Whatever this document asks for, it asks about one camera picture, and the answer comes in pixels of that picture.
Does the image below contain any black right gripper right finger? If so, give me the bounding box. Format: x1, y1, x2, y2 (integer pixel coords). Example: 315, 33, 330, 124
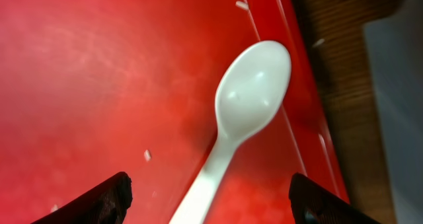
289, 173, 380, 224

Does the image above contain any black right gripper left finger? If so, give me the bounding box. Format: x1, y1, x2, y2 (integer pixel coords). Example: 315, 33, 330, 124
35, 172, 133, 224

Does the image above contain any white plastic spoon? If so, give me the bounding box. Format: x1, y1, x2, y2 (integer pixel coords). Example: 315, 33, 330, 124
169, 40, 291, 224

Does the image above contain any grey dishwasher rack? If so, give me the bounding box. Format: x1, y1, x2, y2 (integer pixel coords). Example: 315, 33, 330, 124
364, 0, 422, 223

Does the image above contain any red serving tray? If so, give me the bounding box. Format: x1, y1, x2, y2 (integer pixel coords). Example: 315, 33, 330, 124
1, 0, 348, 223

